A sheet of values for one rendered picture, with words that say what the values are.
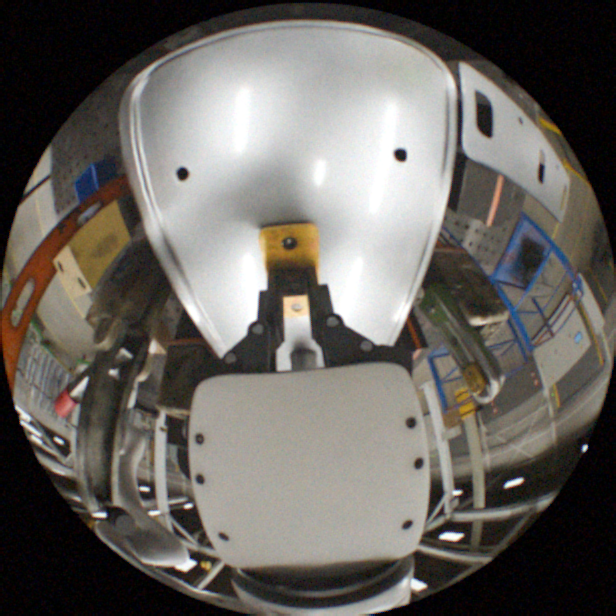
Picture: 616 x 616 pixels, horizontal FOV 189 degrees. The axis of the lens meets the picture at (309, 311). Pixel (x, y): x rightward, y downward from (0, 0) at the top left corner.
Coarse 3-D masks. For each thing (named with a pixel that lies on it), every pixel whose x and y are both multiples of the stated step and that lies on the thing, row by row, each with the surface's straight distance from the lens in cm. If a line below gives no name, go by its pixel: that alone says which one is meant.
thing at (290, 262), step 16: (304, 224) 13; (272, 240) 13; (304, 240) 13; (272, 256) 14; (288, 256) 14; (304, 256) 14; (288, 272) 15; (304, 272) 15; (288, 288) 15; (304, 288) 15; (288, 304) 17; (304, 304) 17
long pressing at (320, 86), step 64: (192, 64) 15; (256, 64) 14; (320, 64) 13; (384, 64) 15; (128, 128) 16; (192, 128) 14; (256, 128) 13; (320, 128) 12; (384, 128) 14; (448, 128) 16; (192, 192) 14; (256, 192) 13; (320, 192) 13; (384, 192) 14; (448, 192) 17; (192, 256) 16; (256, 256) 15; (320, 256) 15; (384, 256) 17; (384, 320) 23
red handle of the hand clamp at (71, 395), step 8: (128, 344) 18; (120, 352) 18; (128, 352) 18; (120, 360) 18; (128, 360) 18; (88, 368) 21; (112, 368) 19; (80, 376) 22; (72, 384) 24; (80, 384) 22; (64, 392) 25; (72, 392) 23; (80, 392) 23; (56, 400) 27; (64, 400) 25; (72, 400) 24; (80, 400) 25; (56, 408) 28; (64, 408) 26; (72, 408) 25; (64, 416) 28
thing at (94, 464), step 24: (120, 336) 17; (96, 360) 18; (96, 384) 17; (120, 384) 19; (96, 408) 17; (120, 408) 18; (96, 432) 18; (120, 432) 18; (96, 456) 19; (96, 480) 20; (96, 504) 21; (120, 528) 18
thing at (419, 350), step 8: (408, 320) 38; (416, 320) 38; (408, 328) 37; (416, 328) 37; (400, 336) 36; (408, 336) 36; (416, 336) 36; (424, 336) 37; (400, 344) 35; (408, 344) 35; (416, 344) 35; (424, 344) 36; (416, 352) 35; (424, 352) 37; (416, 360) 39
